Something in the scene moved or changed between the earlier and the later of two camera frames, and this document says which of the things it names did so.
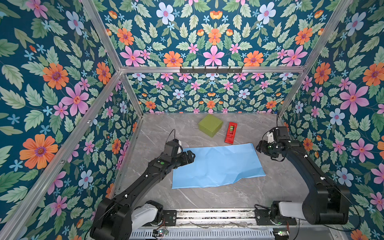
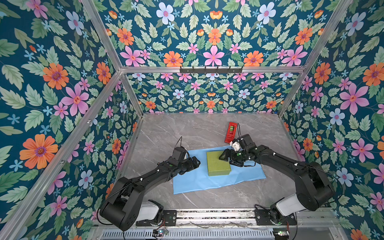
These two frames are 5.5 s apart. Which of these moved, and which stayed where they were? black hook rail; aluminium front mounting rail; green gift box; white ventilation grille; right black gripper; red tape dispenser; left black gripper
Moved: right black gripper; left black gripper; green gift box
Stayed: aluminium front mounting rail; white ventilation grille; red tape dispenser; black hook rail
